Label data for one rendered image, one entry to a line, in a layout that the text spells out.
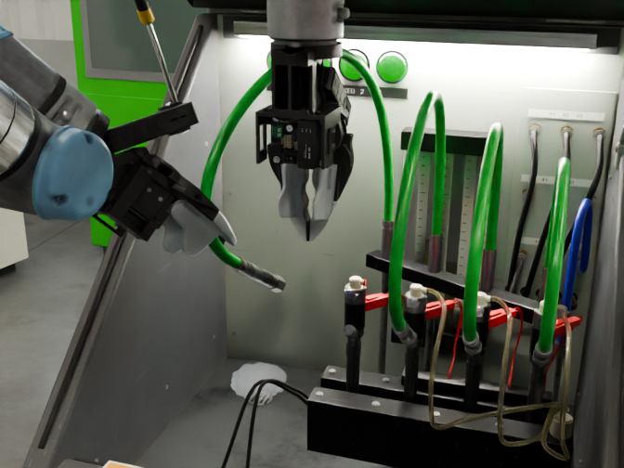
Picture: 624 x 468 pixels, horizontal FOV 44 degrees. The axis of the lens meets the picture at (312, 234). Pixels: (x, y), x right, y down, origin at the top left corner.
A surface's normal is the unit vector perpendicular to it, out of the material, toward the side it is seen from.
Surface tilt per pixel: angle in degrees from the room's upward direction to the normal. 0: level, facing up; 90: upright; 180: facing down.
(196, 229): 76
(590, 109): 90
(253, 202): 90
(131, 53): 90
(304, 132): 90
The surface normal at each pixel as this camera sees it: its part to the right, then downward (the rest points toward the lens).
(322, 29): 0.44, 0.31
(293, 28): -0.29, 0.32
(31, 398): 0.01, -0.94
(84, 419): 0.95, 0.11
